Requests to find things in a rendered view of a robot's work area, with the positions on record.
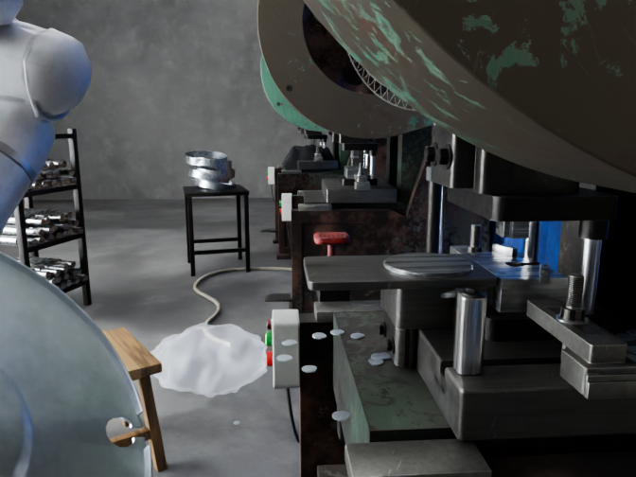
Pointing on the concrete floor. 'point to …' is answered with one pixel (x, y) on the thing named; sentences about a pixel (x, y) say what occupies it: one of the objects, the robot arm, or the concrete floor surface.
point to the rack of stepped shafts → (52, 224)
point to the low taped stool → (138, 368)
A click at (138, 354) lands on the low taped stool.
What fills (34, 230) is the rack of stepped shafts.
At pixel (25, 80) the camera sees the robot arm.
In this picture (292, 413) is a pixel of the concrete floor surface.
